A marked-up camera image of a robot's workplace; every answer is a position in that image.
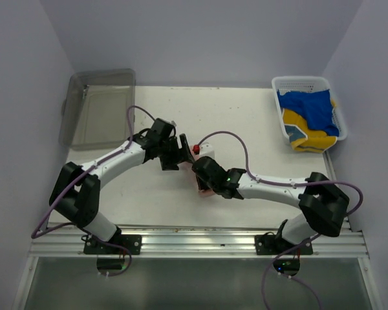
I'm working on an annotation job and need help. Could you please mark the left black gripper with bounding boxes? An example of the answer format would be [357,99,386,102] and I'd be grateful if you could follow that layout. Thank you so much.
[158,133,194,170]

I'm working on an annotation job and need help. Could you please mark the pink towel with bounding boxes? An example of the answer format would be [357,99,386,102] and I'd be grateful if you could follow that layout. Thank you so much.
[179,161,214,197]

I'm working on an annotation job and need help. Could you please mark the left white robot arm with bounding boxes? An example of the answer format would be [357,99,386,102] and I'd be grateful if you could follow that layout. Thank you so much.
[49,118,194,254]

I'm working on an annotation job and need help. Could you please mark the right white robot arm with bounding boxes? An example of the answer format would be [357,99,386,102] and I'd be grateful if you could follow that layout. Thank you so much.
[191,156,349,254]

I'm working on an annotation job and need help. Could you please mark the grey transparent plastic bin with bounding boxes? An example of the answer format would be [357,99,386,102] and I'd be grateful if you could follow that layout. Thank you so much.
[59,68,136,151]

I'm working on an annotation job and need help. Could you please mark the yellow towel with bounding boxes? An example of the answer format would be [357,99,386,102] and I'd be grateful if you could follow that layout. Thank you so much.
[282,108,338,153]

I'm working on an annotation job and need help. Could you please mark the white plastic basket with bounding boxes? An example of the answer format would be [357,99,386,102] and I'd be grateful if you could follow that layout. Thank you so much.
[272,76,348,145]

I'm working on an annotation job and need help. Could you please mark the blue towel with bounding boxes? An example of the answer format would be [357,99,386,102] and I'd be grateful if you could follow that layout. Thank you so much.
[277,89,340,136]

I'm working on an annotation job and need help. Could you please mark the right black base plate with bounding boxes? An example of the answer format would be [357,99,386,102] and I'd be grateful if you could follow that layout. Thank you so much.
[254,229,314,256]

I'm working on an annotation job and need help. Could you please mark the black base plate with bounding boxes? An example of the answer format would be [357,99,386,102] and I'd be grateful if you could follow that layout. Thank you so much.
[81,234,142,255]
[254,229,314,256]

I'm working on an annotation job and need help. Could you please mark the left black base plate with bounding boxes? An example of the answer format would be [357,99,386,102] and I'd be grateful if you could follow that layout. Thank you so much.
[81,234,142,255]

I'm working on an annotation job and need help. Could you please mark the aluminium mounting rail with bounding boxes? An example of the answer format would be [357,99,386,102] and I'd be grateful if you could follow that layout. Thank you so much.
[28,206,370,259]

